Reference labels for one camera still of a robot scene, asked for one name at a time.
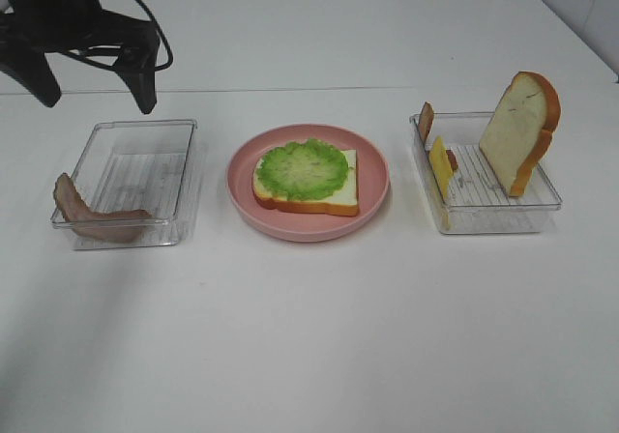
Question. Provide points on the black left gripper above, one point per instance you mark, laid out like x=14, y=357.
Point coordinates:
x=85, y=31

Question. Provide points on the clear plastic tray right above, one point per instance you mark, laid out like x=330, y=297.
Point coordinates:
x=475, y=202

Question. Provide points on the yellow cheese slice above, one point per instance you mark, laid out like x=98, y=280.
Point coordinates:
x=443, y=167

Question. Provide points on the pink round plate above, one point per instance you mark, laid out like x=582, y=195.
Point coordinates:
x=373, y=183

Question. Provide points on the bread slice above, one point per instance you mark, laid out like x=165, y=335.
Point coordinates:
x=520, y=130
x=344, y=203

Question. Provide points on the clear plastic tray left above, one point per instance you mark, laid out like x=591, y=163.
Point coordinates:
x=149, y=165

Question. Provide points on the bacon strip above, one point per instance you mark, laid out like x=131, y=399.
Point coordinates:
x=424, y=126
x=115, y=227

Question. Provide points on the clear plastic tray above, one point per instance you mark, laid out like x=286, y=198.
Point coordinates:
x=149, y=165
x=475, y=202

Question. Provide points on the green lettuce leaf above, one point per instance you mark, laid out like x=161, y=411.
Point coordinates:
x=303, y=171

